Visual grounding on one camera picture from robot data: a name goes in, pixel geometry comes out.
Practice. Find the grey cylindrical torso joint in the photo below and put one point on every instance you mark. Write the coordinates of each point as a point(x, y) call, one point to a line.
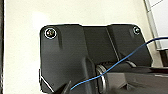
point(101, 78)

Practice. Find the white sink base cabinet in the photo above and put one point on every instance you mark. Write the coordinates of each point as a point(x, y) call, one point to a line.
point(158, 20)

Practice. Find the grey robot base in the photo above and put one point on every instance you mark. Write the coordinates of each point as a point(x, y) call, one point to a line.
point(63, 53)

